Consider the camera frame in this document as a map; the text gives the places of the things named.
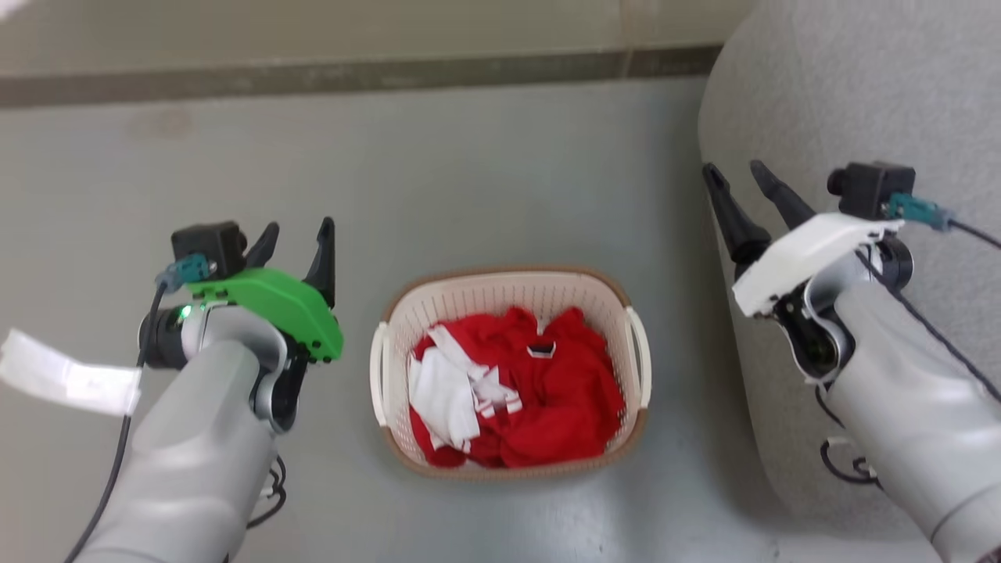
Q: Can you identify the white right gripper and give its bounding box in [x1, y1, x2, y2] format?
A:
[701, 160, 906, 382]

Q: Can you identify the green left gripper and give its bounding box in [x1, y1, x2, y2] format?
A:
[186, 217, 345, 421]

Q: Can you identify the cream perforated plastic laundry basket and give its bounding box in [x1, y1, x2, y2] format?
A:
[369, 266, 652, 480]

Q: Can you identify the grey fabric sofa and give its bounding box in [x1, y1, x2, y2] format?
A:
[698, 0, 1001, 548]

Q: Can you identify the grey baseboard strip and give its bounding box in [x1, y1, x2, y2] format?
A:
[0, 45, 724, 109]

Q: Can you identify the white garment with red stripes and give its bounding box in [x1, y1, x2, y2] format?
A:
[408, 325, 523, 453]

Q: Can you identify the teal left camera connector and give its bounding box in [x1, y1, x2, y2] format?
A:
[155, 254, 216, 294]

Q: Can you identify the teal camera connector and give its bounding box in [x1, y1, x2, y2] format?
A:
[889, 192, 953, 231]
[155, 254, 216, 294]

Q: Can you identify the teal right camera connector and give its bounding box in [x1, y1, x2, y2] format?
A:
[889, 192, 953, 231]

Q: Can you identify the black right camera cable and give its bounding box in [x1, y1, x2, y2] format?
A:
[946, 219, 1001, 249]

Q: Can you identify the black camera cable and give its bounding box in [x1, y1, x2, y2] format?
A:
[63, 281, 169, 563]
[946, 219, 1001, 249]

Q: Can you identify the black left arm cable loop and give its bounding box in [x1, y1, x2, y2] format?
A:
[246, 454, 288, 530]

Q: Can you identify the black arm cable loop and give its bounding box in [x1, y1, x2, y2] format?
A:
[813, 383, 884, 486]
[246, 454, 288, 530]

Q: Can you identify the black left camera cable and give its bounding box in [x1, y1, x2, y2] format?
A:
[63, 281, 169, 563]

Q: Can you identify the white paper cable tag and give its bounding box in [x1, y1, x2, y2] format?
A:
[0, 328, 144, 417]

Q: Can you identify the black right arm cable loop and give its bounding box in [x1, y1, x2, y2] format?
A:
[813, 383, 884, 486]

